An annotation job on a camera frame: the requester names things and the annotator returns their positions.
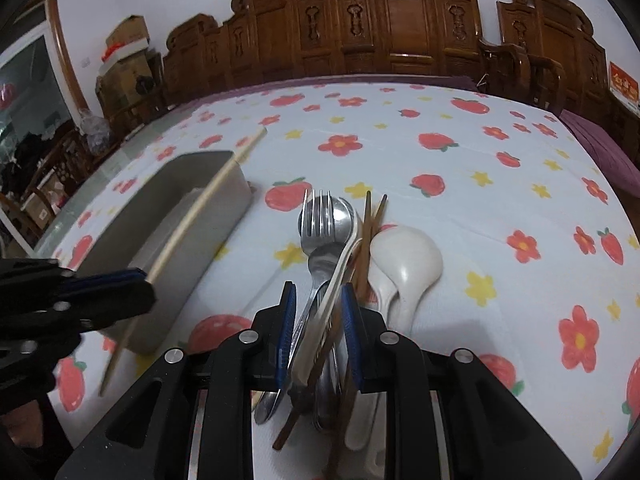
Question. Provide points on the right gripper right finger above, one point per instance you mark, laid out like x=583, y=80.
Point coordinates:
x=362, y=328

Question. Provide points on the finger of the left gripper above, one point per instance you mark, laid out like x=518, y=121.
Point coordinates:
x=102, y=300

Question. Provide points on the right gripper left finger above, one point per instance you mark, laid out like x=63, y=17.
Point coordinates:
x=274, y=326

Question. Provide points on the white ceramic spoon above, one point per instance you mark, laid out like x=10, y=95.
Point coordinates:
x=413, y=262
x=383, y=288

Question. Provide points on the silver metal fork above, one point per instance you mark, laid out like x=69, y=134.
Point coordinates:
x=317, y=233

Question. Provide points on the light wooden chopstick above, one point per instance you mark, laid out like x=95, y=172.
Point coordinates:
x=202, y=197

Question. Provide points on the person's left hand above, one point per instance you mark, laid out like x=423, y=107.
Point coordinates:
x=24, y=425

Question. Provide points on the brown wooden chopstick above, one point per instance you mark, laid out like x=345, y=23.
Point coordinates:
x=325, y=321
x=358, y=281

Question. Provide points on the grey metal tray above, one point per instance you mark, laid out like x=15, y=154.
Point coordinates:
x=120, y=242

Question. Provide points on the strawberry flower tablecloth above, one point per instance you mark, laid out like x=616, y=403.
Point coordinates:
x=501, y=238

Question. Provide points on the stacked cardboard boxes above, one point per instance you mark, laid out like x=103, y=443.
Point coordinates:
x=129, y=75

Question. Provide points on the purple seat cushion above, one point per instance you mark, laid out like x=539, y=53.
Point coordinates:
x=608, y=156

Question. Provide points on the carved wooden bench back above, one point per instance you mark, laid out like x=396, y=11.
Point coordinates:
x=274, y=40

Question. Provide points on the carved wooden armchair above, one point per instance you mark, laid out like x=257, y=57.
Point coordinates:
x=548, y=58

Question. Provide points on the red sign card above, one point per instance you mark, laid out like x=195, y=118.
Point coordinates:
x=622, y=83

